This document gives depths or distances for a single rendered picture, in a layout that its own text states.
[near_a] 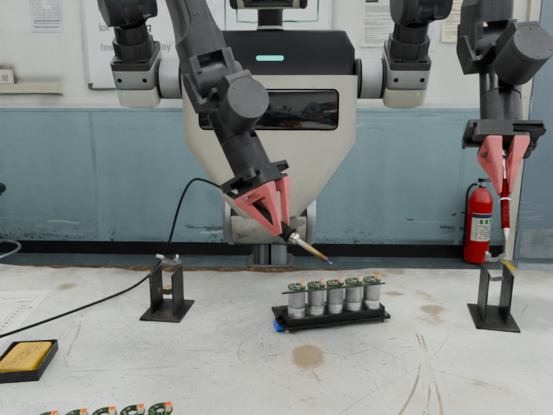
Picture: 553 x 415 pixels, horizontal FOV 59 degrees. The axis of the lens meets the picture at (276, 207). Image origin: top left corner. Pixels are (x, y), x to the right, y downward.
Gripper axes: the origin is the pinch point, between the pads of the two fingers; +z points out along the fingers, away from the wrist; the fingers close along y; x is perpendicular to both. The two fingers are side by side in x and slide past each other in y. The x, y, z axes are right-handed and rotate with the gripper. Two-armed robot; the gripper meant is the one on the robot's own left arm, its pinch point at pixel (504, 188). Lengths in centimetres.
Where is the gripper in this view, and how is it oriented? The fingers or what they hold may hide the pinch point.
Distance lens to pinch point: 74.9
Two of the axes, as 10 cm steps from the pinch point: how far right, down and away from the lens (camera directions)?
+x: 1.7, 3.8, 9.1
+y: 9.8, 0.5, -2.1
